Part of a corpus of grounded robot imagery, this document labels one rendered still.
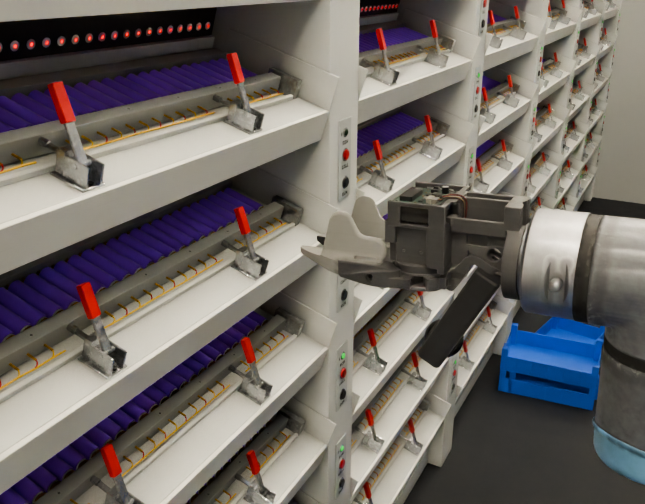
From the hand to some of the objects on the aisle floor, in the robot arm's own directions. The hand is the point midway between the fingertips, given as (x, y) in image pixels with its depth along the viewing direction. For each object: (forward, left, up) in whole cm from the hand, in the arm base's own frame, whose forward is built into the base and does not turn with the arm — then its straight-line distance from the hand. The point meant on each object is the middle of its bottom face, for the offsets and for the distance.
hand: (322, 252), depth 70 cm
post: (+23, -34, -106) cm, 113 cm away
